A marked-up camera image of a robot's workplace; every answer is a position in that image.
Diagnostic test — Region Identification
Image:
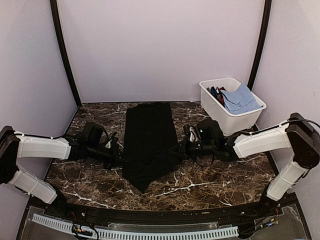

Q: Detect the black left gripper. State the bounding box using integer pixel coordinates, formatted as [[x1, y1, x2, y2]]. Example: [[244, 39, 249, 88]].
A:
[[87, 142, 131, 170]]

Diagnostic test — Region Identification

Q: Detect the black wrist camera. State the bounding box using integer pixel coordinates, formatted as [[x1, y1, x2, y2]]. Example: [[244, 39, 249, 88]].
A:
[[183, 118, 225, 144], [78, 122, 109, 146]]

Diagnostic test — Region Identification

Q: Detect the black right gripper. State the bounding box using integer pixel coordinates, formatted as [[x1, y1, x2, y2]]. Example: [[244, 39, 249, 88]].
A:
[[169, 136, 216, 162]]

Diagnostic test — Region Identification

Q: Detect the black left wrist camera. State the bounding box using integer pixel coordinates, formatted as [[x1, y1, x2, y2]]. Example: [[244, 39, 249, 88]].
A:
[[78, 122, 109, 146]]

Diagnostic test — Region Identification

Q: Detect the black long sleeve shirt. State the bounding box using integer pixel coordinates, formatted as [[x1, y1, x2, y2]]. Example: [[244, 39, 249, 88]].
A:
[[122, 102, 182, 194]]

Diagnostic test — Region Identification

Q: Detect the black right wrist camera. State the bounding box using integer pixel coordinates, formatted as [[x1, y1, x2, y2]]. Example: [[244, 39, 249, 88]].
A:
[[183, 118, 225, 144]]

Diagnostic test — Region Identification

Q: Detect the black left frame post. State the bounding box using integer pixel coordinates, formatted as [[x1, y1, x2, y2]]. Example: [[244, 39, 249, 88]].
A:
[[49, 0, 82, 108]]

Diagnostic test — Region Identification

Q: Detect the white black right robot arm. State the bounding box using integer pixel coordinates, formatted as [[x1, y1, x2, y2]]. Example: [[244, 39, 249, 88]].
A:
[[173, 112, 320, 217]]

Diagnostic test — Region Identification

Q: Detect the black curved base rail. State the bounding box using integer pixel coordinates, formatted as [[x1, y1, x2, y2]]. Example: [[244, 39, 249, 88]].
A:
[[56, 202, 267, 225]]

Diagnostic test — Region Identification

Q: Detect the white slotted cable duct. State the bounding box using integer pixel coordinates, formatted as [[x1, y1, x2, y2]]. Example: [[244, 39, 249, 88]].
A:
[[31, 213, 239, 240]]

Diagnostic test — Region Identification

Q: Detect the red navy plaid shirt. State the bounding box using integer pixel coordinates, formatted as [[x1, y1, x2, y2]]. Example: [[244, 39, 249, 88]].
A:
[[206, 86, 226, 107]]

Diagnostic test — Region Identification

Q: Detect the white plastic bin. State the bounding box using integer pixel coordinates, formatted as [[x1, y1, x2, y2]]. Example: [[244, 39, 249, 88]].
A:
[[199, 77, 267, 136]]

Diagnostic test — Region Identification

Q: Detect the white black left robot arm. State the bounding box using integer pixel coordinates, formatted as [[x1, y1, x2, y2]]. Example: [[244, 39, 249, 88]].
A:
[[0, 122, 123, 218]]

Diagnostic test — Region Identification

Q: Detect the light blue polo shirt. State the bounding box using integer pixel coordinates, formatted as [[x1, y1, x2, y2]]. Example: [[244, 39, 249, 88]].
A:
[[221, 83, 263, 115]]

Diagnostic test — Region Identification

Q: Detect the black right frame post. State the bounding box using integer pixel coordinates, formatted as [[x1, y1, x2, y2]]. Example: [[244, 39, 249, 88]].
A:
[[247, 0, 272, 91]]

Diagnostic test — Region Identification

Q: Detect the black frame post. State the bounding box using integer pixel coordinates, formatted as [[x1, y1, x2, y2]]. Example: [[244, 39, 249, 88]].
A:
[[247, 0, 272, 91], [49, 0, 82, 108]]

